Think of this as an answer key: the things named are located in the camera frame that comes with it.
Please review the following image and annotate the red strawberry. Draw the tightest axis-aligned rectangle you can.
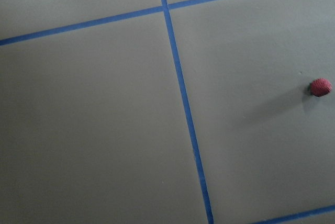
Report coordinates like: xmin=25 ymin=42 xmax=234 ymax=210
xmin=309 ymin=78 xmax=332 ymax=97

